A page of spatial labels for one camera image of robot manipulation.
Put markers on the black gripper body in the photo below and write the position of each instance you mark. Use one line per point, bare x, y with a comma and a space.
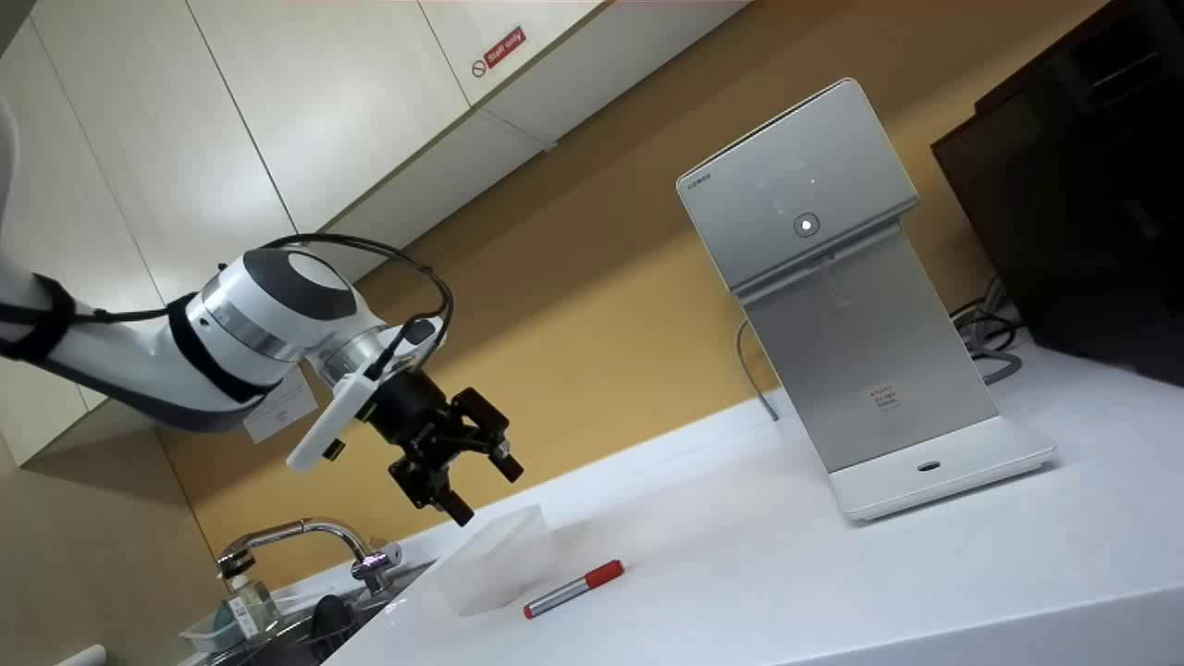
420, 421

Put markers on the chrome sink faucet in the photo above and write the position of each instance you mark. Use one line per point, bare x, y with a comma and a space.
297, 533

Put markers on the silver water dispenser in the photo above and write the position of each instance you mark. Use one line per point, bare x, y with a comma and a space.
851, 321

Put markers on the steel kitchen sink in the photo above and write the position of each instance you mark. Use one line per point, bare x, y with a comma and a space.
320, 617

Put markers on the cream wall cabinet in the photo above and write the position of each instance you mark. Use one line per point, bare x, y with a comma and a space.
308, 111

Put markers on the black appliance cabinet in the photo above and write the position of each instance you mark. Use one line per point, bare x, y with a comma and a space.
1085, 188

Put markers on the clear soap bottle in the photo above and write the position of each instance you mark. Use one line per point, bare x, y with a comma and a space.
248, 603

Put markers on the orange marker with grey barrel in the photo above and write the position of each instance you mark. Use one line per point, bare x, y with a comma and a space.
573, 590

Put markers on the red warning sticker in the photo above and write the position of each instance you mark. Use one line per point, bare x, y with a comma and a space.
497, 50

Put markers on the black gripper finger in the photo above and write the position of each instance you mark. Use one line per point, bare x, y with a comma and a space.
503, 465
454, 506

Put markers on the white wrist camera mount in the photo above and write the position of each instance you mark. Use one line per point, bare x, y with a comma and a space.
339, 414

